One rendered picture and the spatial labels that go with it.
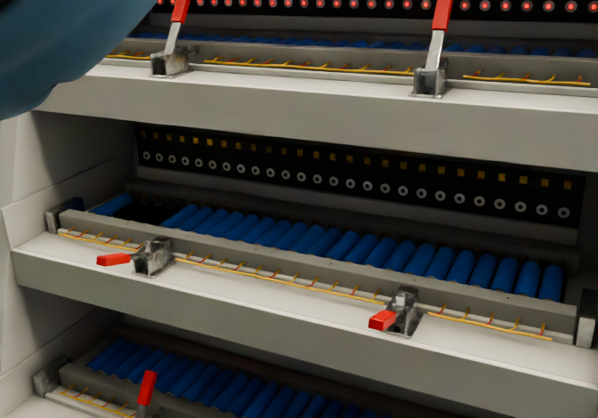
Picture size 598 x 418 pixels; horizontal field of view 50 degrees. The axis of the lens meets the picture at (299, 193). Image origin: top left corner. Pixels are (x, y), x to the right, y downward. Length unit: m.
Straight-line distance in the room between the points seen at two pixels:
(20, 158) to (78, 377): 0.27
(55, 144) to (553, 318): 0.57
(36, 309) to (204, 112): 0.35
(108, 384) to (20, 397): 0.11
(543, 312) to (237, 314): 0.27
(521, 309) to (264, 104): 0.29
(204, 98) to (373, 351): 0.28
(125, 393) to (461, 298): 0.41
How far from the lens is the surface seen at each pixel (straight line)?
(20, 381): 0.85
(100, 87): 0.70
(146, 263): 0.68
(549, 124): 0.52
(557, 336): 0.57
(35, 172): 0.79
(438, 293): 0.58
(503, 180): 0.67
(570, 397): 0.54
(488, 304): 0.57
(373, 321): 0.49
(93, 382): 0.82
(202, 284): 0.64
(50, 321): 0.86
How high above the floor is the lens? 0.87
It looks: 5 degrees down
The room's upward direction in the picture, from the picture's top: 6 degrees clockwise
